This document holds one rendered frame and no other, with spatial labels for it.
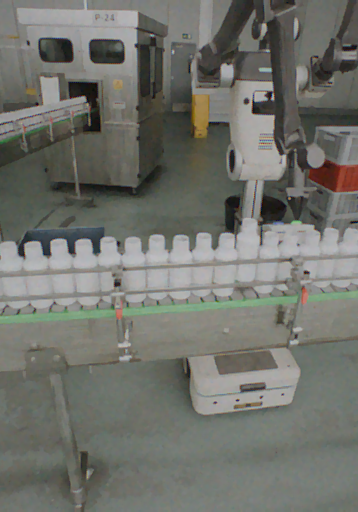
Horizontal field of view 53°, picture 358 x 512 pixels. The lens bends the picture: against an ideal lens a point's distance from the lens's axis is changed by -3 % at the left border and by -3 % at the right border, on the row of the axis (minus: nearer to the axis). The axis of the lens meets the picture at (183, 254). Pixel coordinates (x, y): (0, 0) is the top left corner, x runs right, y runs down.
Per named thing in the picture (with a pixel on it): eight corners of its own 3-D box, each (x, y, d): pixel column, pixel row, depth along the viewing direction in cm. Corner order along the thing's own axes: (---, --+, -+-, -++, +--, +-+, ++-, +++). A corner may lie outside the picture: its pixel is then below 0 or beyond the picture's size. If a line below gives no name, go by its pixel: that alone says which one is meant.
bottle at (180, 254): (193, 300, 95) (196, 242, 87) (170, 302, 93) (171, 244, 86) (188, 287, 100) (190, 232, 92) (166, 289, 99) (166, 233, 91)
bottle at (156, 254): (173, 294, 96) (174, 238, 89) (156, 303, 93) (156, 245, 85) (157, 285, 100) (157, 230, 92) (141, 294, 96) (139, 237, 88)
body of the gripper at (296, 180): (317, 193, 109) (318, 168, 108) (286, 193, 107) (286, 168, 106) (307, 193, 115) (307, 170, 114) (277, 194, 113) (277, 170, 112)
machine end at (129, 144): (90, 160, 607) (79, 24, 513) (165, 165, 592) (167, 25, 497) (44, 190, 468) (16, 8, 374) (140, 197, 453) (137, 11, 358)
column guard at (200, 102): (191, 138, 808) (194, 85, 756) (188, 134, 842) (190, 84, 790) (209, 138, 814) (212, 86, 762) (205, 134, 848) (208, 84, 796)
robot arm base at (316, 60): (309, 56, 137) (311, 86, 137) (320, 44, 129) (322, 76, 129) (330, 57, 139) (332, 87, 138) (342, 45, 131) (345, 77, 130)
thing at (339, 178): (334, 192, 285) (341, 165, 274) (306, 177, 319) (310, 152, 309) (395, 189, 300) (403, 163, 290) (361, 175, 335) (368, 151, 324)
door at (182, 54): (170, 112, 1200) (171, 41, 1100) (169, 111, 1208) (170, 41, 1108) (199, 112, 1215) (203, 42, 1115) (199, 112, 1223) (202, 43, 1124)
